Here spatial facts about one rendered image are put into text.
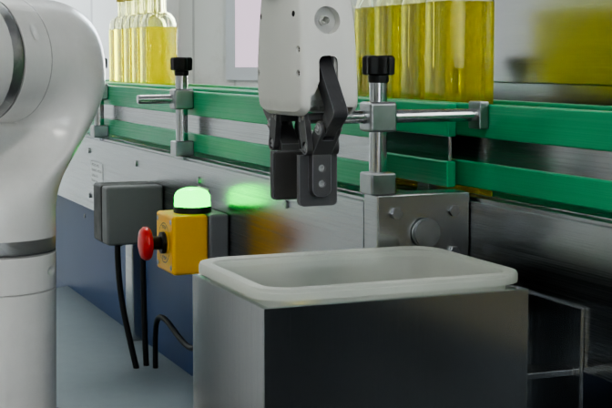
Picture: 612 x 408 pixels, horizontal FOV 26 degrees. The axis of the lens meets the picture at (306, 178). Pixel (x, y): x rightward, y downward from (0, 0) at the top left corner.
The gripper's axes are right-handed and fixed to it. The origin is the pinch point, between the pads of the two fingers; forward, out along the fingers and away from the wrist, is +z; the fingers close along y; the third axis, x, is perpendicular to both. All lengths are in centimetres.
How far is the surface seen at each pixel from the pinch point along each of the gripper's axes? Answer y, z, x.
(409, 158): 21.0, 0.4, -20.5
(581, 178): -6.1, 0.2, -22.3
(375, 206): 9.5, 3.6, -11.1
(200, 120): 67, -2, -14
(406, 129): 21.6, -2.5, -20.5
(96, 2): 384, -32, -80
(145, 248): 52, 12, -2
